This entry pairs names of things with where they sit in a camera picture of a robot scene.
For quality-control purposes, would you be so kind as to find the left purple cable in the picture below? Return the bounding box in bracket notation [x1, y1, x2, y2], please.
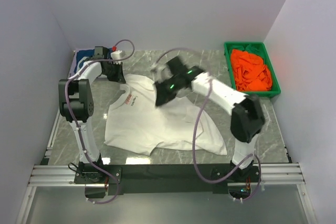
[65, 39, 136, 206]

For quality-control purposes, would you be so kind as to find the green plastic bin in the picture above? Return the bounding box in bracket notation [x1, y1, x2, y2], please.
[224, 41, 281, 98]

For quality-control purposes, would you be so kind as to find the aluminium rail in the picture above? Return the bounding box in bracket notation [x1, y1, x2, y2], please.
[28, 163, 305, 187]

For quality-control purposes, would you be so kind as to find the orange t-shirt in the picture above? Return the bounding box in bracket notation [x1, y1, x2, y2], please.
[230, 49, 272, 91]

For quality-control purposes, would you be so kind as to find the purple cable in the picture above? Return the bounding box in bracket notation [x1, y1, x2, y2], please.
[156, 47, 263, 204]
[65, 39, 136, 206]

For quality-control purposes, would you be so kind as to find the dark green t-shirt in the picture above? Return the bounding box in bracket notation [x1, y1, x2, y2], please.
[245, 44, 262, 56]

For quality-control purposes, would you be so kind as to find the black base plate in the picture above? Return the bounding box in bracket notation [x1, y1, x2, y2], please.
[85, 164, 252, 198]

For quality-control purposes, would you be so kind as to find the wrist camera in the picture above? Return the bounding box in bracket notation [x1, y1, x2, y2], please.
[151, 63, 170, 82]
[110, 46, 125, 65]

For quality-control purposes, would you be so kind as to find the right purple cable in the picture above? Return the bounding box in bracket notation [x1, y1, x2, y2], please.
[156, 47, 263, 204]

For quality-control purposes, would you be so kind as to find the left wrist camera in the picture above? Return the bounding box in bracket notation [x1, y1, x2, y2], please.
[110, 46, 125, 65]

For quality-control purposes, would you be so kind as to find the white t-shirt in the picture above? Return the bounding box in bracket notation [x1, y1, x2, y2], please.
[104, 74, 227, 156]

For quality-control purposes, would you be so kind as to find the folded blue printed t-shirt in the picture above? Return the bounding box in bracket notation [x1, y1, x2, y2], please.
[73, 49, 94, 73]

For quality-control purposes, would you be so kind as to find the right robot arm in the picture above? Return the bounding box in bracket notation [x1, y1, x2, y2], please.
[151, 56, 265, 177]

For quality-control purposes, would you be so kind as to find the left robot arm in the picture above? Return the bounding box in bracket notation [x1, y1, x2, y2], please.
[58, 46, 125, 182]

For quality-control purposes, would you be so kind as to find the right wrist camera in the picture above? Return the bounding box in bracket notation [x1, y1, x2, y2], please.
[151, 63, 170, 82]

